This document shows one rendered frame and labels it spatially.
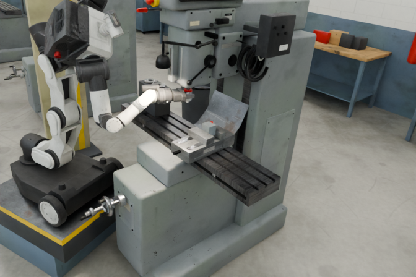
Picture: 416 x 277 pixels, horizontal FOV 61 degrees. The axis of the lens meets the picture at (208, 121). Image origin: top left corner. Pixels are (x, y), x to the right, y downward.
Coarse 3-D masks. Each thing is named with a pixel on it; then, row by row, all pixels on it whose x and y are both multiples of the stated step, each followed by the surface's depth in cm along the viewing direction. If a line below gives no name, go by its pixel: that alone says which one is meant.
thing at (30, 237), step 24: (0, 192) 240; (0, 216) 234; (24, 216) 221; (72, 216) 224; (96, 216) 228; (0, 240) 248; (24, 240) 229; (48, 240) 213; (72, 240) 214; (96, 240) 251; (48, 264) 225; (72, 264) 235
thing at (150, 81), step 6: (150, 78) 240; (144, 84) 232; (150, 84) 232; (162, 84) 230; (150, 108) 232; (156, 108) 228; (162, 108) 231; (168, 108) 234; (156, 114) 230; (162, 114) 233
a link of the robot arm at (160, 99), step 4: (156, 84) 196; (144, 88) 192; (148, 88) 193; (152, 88) 194; (156, 88) 194; (160, 88) 195; (156, 92) 193; (160, 92) 192; (156, 96) 192; (160, 96) 192; (164, 96) 192; (156, 100) 193; (160, 100) 192; (164, 100) 193
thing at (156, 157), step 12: (144, 144) 214; (156, 144) 215; (144, 156) 208; (156, 156) 202; (168, 156) 203; (156, 168) 200; (168, 168) 192; (180, 168) 196; (192, 168) 203; (168, 180) 194; (180, 180) 200
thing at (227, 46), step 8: (232, 32) 192; (240, 32) 195; (216, 40) 188; (224, 40) 189; (232, 40) 193; (240, 40) 197; (216, 48) 189; (224, 48) 191; (232, 48) 195; (240, 48) 199; (216, 56) 191; (224, 56) 193; (232, 56) 197; (216, 64) 193; (224, 64) 195; (232, 64) 199; (216, 72) 195; (224, 72) 198; (232, 72) 202
